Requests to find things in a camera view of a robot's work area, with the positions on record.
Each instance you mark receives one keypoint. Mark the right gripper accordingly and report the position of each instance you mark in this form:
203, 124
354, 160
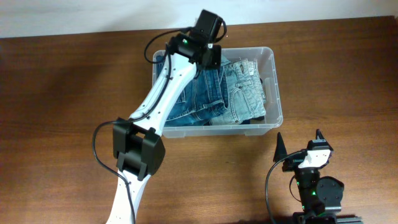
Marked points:
293, 162

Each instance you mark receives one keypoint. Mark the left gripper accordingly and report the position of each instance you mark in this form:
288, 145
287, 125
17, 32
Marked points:
217, 61

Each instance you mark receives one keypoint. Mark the dark blue jeans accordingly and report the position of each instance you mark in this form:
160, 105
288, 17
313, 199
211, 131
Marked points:
205, 97

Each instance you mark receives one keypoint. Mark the dark navy garment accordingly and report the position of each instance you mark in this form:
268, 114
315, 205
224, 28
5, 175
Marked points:
259, 118

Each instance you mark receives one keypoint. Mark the light blue jeans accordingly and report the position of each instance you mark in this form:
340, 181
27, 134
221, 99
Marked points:
246, 96

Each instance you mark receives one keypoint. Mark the clear plastic storage bin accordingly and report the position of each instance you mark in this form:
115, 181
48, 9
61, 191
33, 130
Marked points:
265, 59

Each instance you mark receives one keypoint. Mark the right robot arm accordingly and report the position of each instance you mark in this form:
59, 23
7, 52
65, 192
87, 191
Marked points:
320, 197

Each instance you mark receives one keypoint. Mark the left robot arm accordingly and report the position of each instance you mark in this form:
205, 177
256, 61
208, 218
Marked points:
137, 144

